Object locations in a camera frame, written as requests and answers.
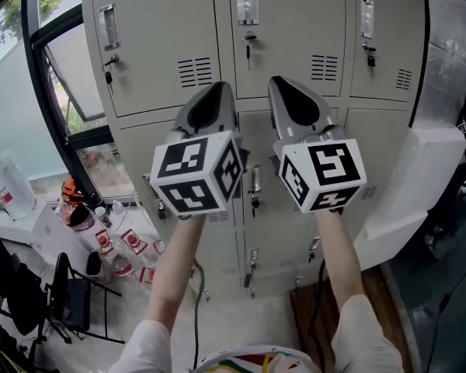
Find black folding chair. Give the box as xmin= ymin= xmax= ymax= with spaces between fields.
xmin=44 ymin=251 xmax=127 ymax=345

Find orange and black helmet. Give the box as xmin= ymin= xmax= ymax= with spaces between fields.
xmin=60 ymin=177 xmax=87 ymax=206

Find set of beige locker doors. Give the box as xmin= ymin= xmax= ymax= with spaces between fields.
xmin=88 ymin=0 xmax=425 ymax=301

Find person's left forearm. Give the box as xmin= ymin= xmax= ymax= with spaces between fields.
xmin=143 ymin=211 xmax=209 ymax=337

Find beige metal locker cabinet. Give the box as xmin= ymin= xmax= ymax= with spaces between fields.
xmin=79 ymin=0 xmax=429 ymax=303

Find cluster of red-label water bottles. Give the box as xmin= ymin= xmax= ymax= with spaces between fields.
xmin=93 ymin=227 xmax=167 ymax=286

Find black window frame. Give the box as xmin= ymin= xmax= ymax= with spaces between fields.
xmin=0 ymin=0 xmax=141 ymax=211

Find brown wooden board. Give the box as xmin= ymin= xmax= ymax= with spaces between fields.
xmin=290 ymin=265 xmax=413 ymax=373

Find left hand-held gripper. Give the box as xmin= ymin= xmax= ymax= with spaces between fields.
xmin=150 ymin=81 xmax=250 ymax=219

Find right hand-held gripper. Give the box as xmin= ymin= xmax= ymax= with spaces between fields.
xmin=266 ymin=75 xmax=368 ymax=214

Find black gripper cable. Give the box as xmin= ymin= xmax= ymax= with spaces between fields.
xmin=190 ymin=260 xmax=207 ymax=371
xmin=306 ymin=258 xmax=329 ymax=373

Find person's white shirt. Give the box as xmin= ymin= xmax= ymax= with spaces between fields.
xmin=108 ymin=293 xmax=405 ymax=373

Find thin black floor cable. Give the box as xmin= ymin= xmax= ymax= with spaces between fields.
xmin=423 ymin=246 xmax=466 ymax=373

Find person's right forearm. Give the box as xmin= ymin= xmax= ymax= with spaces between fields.
xmin=314 ymin=207 xmax=370 ymax=314

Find silver foil-wrapped column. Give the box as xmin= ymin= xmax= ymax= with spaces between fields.
xmin=409 ymin=0 xmax=466 ymax=131

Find large clear plastic jug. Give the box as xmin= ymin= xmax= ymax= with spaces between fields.
xmin=0 ymin=149 xmax=38 ymax=221

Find white blocky appliance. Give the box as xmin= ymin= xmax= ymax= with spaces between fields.
xmin=353 ymin=125 xmax=466 ymax=272

